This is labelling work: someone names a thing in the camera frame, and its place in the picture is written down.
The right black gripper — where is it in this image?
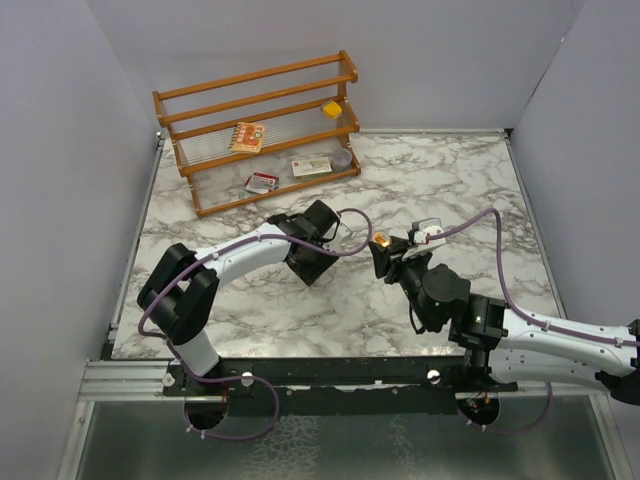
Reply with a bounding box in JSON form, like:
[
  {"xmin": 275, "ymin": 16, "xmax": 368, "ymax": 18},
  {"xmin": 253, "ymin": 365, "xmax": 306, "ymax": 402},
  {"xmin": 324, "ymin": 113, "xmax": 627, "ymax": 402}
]
[{"xmin": 372, "ymin": 235, "xmax": 435, "ymax": 330}]

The clear pill bottle gold lid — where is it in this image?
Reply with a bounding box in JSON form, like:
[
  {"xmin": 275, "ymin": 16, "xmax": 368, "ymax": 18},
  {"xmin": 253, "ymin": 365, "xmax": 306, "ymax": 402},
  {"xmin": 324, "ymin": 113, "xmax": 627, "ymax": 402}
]
[{"xmin": 372, "ymin": 232, "xmax": 392, "ymax": 248}]

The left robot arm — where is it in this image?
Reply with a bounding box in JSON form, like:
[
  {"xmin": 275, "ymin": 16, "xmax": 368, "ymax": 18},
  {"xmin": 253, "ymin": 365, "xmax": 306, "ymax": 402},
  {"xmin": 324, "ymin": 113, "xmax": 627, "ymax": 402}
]
[{"xmin": 137, "ymin": 200, "xmax": 339, "ymax": 395}]

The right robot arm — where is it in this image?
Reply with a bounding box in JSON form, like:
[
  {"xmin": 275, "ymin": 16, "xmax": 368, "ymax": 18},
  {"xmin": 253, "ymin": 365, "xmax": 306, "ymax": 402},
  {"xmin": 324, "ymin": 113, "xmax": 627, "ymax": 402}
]
[{"xmin": 369, "ymin": 234, "xmax": 639, "ymax": 405}]

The white green stapler box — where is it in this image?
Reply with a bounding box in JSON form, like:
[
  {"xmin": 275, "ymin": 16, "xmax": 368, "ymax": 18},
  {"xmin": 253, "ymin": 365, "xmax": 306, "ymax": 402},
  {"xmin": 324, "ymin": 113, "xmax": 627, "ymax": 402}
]
[{"xmin": 291, "ymin": 157, "xmax": 333, "ymax": 181}]

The red white staples packet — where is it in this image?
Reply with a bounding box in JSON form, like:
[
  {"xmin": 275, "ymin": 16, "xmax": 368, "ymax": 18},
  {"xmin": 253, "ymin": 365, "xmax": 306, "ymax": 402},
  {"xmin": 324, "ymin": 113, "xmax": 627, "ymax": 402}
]
[{"xmin": 244, "ymin": 172, "xmax": 279, "ymax": 195}]

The clear round pin jar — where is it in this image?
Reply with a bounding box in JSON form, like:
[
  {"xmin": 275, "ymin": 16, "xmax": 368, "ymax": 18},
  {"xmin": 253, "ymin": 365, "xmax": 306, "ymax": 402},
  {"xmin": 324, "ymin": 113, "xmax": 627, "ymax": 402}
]
[{"xmin": 330, "ymin": 148, "xmax": 352, "ymax": 173}]

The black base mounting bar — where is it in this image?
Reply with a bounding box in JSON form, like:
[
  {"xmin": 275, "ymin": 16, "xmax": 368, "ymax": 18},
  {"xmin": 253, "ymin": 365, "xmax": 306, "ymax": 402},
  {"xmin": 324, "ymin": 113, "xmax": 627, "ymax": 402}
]
[{"xmin": 163, "ymin": 355, "xmax": 517, "ymax": 416}]

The wooden three-tier shelf rack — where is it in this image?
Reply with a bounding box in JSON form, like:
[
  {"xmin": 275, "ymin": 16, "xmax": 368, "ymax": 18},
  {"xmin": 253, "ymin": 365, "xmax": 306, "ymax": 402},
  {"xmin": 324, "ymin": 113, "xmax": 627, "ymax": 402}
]
[{"xmin": 153, "ymin": 50, "xmax": 361, "ymax": 218}]

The orange spiral notebook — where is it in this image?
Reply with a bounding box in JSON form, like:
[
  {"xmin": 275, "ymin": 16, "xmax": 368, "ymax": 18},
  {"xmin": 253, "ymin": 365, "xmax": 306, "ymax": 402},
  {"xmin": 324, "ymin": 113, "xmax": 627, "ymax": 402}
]
[{"xmin": 229, "ymin": 122, "xmax": 267, "ymax": 154}]

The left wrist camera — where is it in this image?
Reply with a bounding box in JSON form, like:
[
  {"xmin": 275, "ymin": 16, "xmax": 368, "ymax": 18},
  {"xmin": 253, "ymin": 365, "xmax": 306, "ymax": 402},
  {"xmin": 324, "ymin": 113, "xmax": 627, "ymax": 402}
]
[{"xmin": 329, "ymin": 220, "xmax": 353, "ymax": 250}]

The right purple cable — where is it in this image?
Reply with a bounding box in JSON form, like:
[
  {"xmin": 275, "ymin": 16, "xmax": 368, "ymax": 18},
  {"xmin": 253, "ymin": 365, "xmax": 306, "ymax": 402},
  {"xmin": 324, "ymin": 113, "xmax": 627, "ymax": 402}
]
[{"xmin": 432, "ymin": 207, "xmax": 640, "ymax": 346}]

